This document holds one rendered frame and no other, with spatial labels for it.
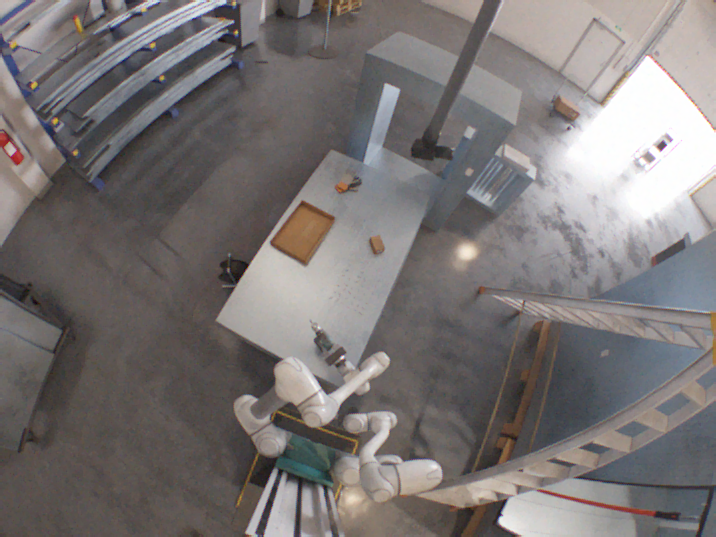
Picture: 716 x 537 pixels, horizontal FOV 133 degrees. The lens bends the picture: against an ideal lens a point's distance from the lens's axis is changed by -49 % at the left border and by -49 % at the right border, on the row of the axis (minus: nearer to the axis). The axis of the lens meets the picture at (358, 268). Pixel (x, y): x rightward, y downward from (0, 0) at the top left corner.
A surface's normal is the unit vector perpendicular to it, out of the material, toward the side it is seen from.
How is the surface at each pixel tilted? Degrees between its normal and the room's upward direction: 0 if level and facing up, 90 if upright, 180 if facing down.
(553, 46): 90
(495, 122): 90
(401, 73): 90
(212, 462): 0
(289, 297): 0
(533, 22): 90
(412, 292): 0
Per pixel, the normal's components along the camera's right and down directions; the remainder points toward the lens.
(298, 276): 0.16, -0.39
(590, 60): -0.46, 0.79
